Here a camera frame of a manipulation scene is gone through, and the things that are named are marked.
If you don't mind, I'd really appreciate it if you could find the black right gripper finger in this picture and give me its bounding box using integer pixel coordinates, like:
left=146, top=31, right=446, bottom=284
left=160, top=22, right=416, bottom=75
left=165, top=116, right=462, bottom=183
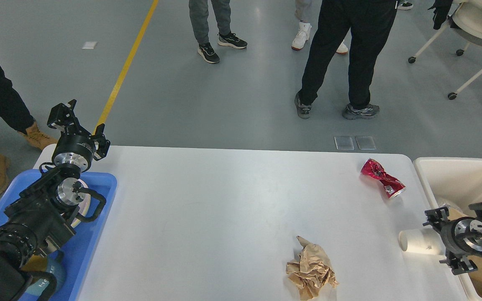
left=439, top=251, right=478, bottom=275
left=423, top=206, right=450, bottom=232

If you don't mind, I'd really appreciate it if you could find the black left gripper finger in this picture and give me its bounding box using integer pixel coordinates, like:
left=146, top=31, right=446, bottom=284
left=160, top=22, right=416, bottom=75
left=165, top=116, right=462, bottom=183
left=46, top=99, right=83, bottom=138
left=92, top=123, right=110, bottom=161

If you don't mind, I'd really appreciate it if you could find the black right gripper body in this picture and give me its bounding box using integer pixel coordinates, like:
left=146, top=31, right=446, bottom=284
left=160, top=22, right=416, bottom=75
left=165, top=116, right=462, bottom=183
left=439, top=217, right=482, bottom=256

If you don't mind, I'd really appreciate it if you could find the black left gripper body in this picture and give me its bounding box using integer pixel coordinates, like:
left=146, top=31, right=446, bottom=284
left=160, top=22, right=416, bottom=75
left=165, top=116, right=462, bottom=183
left=52, top=135, right=95, bottom=173

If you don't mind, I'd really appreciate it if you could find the white paper cup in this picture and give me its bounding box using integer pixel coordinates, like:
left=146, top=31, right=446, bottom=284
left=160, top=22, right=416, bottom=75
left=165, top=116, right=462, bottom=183
left=398, top=227, right=445, bottom=255

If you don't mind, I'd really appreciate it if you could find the red small object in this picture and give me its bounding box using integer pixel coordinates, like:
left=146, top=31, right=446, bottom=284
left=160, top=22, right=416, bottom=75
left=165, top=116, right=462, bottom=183
left=360, top=158, right=406, bottom=199

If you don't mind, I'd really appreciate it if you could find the brown paper ball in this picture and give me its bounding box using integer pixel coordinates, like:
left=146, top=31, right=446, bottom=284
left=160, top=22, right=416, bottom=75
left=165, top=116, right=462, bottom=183
left=285, top=235, right=340, bottom=301

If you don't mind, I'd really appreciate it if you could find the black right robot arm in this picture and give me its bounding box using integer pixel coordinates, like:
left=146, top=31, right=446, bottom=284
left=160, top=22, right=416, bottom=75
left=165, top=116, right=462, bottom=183
left=423, top=202, right=482, bottom=275

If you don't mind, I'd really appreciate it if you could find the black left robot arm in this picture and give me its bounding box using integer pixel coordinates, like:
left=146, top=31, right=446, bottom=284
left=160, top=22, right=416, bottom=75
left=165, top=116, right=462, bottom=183
left=0, top=99, right=110, bottom=301

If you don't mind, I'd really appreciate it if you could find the cream plastic bin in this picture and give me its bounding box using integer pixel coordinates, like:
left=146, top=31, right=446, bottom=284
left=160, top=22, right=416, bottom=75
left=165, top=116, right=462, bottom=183
left=413, top=157, right=482, bottom=301

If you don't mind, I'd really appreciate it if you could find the clear floor plate right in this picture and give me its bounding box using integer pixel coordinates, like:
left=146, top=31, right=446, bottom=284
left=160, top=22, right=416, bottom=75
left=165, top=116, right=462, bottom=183
left=354, top=135, right=377, bottom=150

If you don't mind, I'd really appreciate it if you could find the clear floor plate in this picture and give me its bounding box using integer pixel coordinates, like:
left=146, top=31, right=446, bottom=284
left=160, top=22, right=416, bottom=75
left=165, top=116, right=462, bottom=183
left=334, top=136, right=355, bottom=151
left=354, top=135, right=377, bottom=150

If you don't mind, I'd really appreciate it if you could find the blue plastic tray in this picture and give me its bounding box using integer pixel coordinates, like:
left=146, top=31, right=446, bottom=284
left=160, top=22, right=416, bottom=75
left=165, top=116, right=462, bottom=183
left=0, top=169, right=117, bottom=301

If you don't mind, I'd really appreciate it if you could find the clear floor plate left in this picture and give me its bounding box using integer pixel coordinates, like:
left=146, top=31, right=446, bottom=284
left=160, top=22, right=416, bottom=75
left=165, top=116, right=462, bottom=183
left=334, top=136, right=355, bottom=151

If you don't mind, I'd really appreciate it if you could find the teal HOME mug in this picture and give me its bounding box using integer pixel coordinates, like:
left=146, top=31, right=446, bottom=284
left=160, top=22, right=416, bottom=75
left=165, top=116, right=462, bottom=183
left=26, top=257, right=66, bottom=296

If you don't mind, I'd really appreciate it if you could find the person in black sneakers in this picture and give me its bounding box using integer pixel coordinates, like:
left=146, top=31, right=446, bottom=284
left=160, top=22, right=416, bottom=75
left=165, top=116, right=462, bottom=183
left=189, top=0, right=248, bottom=64

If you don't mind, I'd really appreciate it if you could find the white office chair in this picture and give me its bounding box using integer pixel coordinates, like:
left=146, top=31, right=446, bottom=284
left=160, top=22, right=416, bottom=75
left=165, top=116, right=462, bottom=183
left=408, top=0, right=482, bottom=100

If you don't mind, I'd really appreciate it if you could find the person in grey sneakers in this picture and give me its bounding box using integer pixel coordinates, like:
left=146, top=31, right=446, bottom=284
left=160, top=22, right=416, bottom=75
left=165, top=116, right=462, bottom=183
left=294, top=0, right=398, bottom=120

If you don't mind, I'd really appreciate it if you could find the black jacket on chair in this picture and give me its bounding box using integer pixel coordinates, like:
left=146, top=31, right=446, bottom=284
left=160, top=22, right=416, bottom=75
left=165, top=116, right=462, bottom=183
left=428, top=0, right=453, bottom=30

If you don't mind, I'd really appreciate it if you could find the person in white sneakers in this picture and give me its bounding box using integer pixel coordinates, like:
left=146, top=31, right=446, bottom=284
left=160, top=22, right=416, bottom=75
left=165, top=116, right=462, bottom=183
left=291, top=0, right=349, bottom=55

